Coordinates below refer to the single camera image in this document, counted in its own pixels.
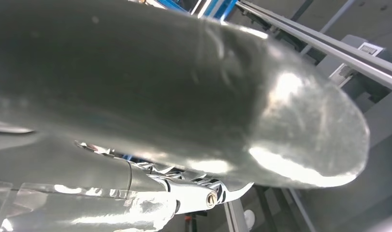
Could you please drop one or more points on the grey ceiling pipe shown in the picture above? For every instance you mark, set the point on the grey ceiling pipe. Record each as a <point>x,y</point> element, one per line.
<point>338,16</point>

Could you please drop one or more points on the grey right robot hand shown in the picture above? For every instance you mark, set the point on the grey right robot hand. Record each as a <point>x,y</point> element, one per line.
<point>151,80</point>

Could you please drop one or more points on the blue metal shelf rack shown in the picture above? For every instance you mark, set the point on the blue metal shelf rack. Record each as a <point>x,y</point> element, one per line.
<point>215,8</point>

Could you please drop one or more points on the grey ceiling rail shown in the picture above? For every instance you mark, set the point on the grey ceiling rail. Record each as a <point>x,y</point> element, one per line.
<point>343,52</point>

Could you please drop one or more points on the grey ceiling air conditioner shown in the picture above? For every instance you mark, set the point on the grey ceiling air conditioner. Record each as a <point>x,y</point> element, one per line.
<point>352,44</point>

